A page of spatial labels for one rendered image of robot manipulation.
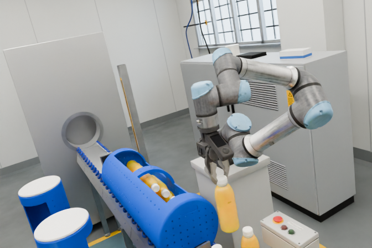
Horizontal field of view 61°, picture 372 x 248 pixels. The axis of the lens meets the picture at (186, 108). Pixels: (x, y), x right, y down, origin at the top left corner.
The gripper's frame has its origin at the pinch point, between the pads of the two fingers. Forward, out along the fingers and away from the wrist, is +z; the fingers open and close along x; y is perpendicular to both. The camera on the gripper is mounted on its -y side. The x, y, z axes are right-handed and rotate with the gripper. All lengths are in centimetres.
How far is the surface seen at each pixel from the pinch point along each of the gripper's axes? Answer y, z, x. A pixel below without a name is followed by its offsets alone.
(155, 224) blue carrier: 21.7, 19.2, 21.2
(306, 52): 98, -13, -163
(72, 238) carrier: 66, 35, 51
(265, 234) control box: -1.3, 30.7, -15.0
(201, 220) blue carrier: 16.5, 24.0, 3.3
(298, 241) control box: -16.8, 25.6, -16.6
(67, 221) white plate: 79, 32, 50
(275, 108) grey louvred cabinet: 120, 33, -141
